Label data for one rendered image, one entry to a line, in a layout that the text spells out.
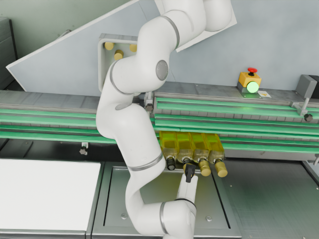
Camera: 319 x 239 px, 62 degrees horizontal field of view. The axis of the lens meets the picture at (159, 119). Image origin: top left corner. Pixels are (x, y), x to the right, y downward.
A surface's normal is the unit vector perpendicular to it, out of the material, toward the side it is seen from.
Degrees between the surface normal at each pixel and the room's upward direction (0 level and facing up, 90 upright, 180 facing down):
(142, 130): 40
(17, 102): 90
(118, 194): 90
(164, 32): 67
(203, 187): 90
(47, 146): 90
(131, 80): 47
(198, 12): 35
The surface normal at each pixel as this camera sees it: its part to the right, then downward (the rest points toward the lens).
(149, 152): 0.50, 0.11
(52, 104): 0.10, -0.86
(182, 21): 0.48, -0.22
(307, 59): 0.05, 0.51
